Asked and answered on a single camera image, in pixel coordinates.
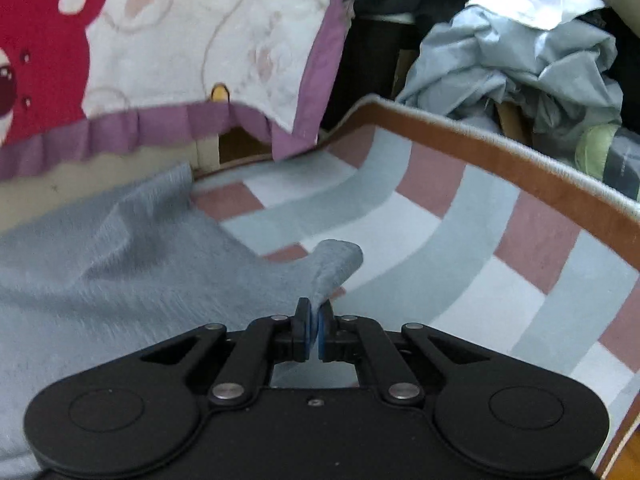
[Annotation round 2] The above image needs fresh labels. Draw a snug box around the beige bed base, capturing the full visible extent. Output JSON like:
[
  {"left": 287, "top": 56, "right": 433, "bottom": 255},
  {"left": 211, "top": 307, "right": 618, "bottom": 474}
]
[{"left": 0, "top": 127, "right": 273, "bottom": 233}]

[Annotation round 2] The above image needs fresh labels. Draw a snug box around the grey-blue cloth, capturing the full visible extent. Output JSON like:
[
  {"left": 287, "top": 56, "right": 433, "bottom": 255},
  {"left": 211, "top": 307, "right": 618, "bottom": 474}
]
[{"left": 602, "top": 127, "right": 640, "bottom": 201}]

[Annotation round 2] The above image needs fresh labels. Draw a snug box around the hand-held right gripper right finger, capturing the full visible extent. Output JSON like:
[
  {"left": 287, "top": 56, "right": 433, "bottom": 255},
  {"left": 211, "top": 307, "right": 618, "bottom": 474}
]
[{"left": 316, "top": 301, "right": 491, "bottom": 405}]

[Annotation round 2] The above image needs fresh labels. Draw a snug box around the bear print quilt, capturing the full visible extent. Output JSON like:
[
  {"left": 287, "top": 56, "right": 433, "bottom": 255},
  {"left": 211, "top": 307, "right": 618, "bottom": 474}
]
[{"left": 0, "top": 0, "right": 351, "bottom": 181}]

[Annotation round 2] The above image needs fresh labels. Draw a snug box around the light blue crumpled garment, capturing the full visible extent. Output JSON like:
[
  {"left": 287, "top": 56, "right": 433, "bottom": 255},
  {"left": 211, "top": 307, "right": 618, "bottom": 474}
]
[{"left": 395, "top": 5, "right": 626, "bottom": 146}]

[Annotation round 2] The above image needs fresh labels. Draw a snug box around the grey sweatshirt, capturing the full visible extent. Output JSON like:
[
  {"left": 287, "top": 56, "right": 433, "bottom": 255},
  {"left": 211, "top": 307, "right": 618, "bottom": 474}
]
[{"left": 0, "top": 162, "right": 363, "bottom": 480}]

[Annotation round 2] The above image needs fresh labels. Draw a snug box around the pale green bundle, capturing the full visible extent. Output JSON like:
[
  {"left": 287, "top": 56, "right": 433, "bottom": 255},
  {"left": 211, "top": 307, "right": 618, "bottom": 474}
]
[{"left": 574, "top": 124, "right": 621, "bottom": 181}]

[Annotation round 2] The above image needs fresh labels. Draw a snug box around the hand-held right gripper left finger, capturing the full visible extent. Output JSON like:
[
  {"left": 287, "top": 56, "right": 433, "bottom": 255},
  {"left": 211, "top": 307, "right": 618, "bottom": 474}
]
[{"left": 140, "top": 297, "right": 314, "bottom": 407}]

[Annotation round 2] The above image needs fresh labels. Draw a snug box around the checkered rug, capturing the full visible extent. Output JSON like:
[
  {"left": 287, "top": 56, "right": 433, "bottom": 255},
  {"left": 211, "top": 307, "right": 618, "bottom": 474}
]
[{"left": 192, "top": 95, "right": 640, "bottom": 478}]

